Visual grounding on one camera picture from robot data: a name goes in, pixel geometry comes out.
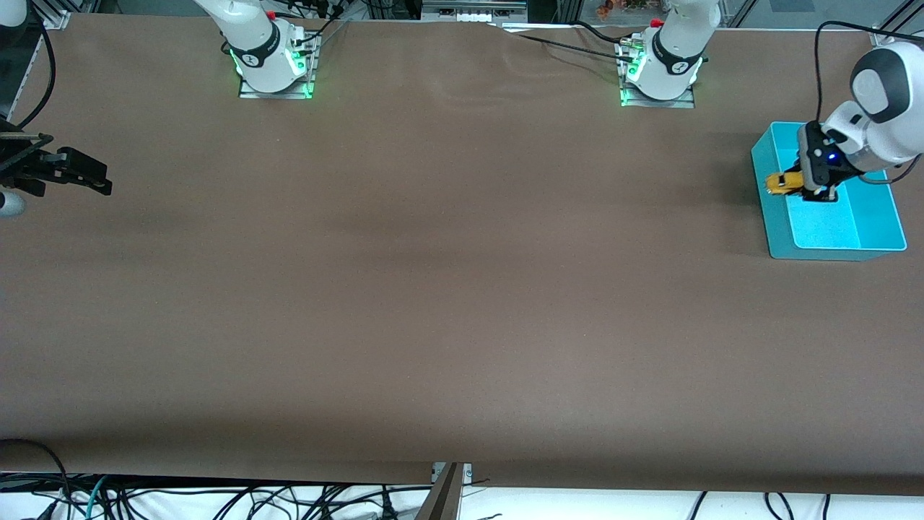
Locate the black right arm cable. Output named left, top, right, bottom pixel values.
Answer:
left=6, top=22, right=58, bottom=124

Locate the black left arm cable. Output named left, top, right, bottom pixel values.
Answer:
left=814, top=20, right=924, bottom=127

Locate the teal plastic storage bin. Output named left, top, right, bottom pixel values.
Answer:
left=751, top=121, right=908, bottom=261

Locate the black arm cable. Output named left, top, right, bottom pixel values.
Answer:
left=814, top=20, right=924, bottom=127
left=6, top=22, right=58, bottom=124

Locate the small metal edge bracket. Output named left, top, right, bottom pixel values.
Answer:
left=432, top=462, right=474, bottom=486

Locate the long black base cable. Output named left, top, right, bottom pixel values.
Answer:
left=488, top=22, right=636, bottom=66

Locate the aluminium frame with white strip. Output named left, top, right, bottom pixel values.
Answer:
left=422, top=0, right=531, bottom=23

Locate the teal floor cable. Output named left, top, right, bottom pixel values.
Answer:
left=85, top=475, right=109, bottom=520

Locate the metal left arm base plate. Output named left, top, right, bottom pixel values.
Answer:
left=619, top=40, right=697, bottom=109

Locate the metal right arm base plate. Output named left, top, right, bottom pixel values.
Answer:
left=238, top=32, right=318, bottom=100

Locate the dark wedge-shaped table support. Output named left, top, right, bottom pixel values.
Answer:
left=414, top=462, right=464, bottom=520

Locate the aluminium side frame rail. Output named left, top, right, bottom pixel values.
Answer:
left=0, top=0, right=71, bottom=138

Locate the looped black floor cable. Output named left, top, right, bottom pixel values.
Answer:
left=0, top=438, right=73, bottom=520

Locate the brown table cover sheet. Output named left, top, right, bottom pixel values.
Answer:
left=0, top=16, right=924, bottom=498

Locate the yellow toy beetle car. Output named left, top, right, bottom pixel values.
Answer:
left=765, top=170, right=806, bottom=196

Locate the short black base cable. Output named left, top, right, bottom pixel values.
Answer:
left=574, top=20, right=636, bottom=46

